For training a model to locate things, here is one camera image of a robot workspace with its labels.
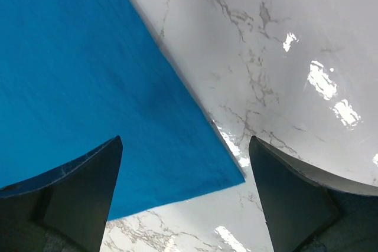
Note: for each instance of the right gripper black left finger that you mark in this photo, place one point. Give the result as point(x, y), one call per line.
point(65, 208)

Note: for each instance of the blue t shirt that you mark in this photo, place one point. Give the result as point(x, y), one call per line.
point(75, 73)

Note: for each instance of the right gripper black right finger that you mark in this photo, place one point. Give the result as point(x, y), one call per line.
point(309, 209)

